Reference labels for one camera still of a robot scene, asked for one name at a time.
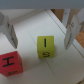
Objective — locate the white plastic box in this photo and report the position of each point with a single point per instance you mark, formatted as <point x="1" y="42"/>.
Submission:
<point x="36" y="71"/>

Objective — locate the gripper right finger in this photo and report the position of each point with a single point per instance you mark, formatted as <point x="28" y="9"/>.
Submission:
<point x="71" y="35"/>

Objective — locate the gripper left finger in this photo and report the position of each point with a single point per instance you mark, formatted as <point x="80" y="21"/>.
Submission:
<point x="10" y="33"/>

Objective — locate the yellow block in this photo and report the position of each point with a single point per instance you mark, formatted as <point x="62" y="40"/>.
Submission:
<point x="46" y="47"/>

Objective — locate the pink block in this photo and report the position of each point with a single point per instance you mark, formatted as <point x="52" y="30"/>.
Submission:
<point x="10" y="64"/>

